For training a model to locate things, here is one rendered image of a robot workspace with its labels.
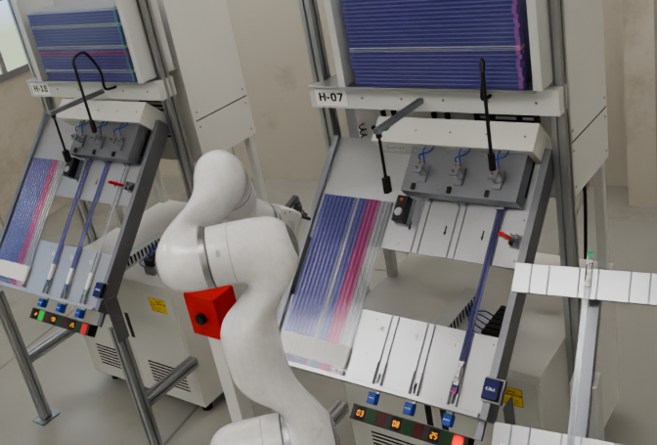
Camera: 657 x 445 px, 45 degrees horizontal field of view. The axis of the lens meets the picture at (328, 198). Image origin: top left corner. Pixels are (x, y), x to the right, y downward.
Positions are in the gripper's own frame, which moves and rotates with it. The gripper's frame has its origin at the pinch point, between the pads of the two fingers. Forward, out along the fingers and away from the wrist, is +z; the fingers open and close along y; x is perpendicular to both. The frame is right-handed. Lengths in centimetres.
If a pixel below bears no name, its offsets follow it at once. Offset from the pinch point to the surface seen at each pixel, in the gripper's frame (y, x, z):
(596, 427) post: -20, -74, 30
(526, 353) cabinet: -10, -46, 64
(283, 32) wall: 124, 198, 231
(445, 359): -17.4, -35.1, 30.3
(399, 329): -14.4, -19.7, 32.8
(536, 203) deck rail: 28, -44, 33
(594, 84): 70, -43, 58
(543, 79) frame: 55, -41, 17
